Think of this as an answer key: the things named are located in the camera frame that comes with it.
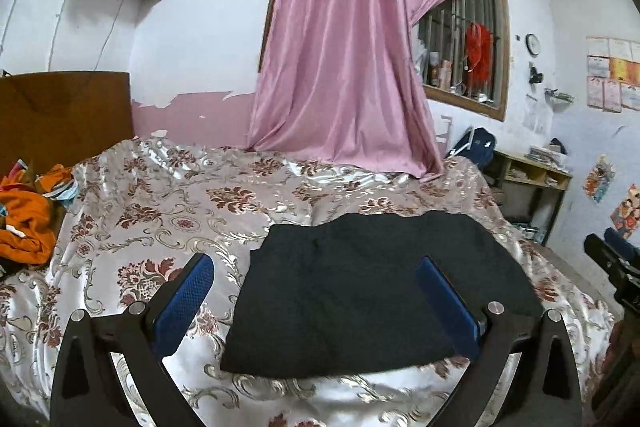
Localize wall cable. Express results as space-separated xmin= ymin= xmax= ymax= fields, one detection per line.
xmin=93 ymin=0 xmax=127 ymax=72

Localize black garment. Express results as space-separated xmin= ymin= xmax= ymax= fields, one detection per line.
xmin=220 ymin=210 xmax=545 ymax=379

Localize orange clothes pile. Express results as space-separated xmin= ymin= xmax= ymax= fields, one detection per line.
xmin=0 ymin=159 xmax=79 ymax=266

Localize blue backpack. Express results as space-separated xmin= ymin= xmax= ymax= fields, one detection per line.
xmin=449 ymin=127 xmax=497 ymax=168

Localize wooden desk shelf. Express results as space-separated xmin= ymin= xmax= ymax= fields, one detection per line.
xmin=492 ymin=149 xmax=574 ymax=244

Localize large colourful wall poster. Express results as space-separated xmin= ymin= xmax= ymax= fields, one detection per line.
xmin=609 ymin=184 xmax=640 ymax=241

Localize wooden headboard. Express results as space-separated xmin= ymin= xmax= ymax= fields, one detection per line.
xmin=0 ymin=71 xmax=135 ymax=178

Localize stack of books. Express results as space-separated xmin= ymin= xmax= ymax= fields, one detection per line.
xmin=524 ymin=145 xmax=569 ymax=171

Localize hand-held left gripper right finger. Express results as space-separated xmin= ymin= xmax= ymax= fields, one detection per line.
xmin=414 ymin=255 xmax=584 ymax=427

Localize red hanging decoration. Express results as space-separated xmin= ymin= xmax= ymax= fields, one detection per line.
xmin=463 ymin=22 xmax=494 ymax=92

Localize floral bedspread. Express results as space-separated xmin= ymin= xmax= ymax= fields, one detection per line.
xmin=0 ymin=136 xmax=617 ymax=427

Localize white paper on wall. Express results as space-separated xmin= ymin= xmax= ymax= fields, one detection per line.
xmin=522 ymin=92 xmax=554 ymax=134

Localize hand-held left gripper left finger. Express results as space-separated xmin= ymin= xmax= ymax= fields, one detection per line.
xmin=50 ymin=253 xmax=216 ymax=427

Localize pink curtain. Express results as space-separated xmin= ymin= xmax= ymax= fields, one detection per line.
xmin=247 ymin=0 xmax=502 ymax=181

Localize wall certificates group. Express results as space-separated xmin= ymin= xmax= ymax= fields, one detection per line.
xmin=585 ymin=36 xmax=640 ymax=114

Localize bottles on window sill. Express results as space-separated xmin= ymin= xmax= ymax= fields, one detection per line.
xmin=426 ymin=51 xmax=454 ymax=90

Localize barred wooden window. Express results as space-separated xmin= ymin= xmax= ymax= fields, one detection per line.
xmin=409 ymin=0 xmax=512 ymax=122

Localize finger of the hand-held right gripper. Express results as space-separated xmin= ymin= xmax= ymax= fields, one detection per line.
xmin=583 ymin=227 xmax=640 ymax=282

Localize small colourful wall poster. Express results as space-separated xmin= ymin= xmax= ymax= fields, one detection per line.
xmin=582 ymin=154 xmax=617 ymax=204

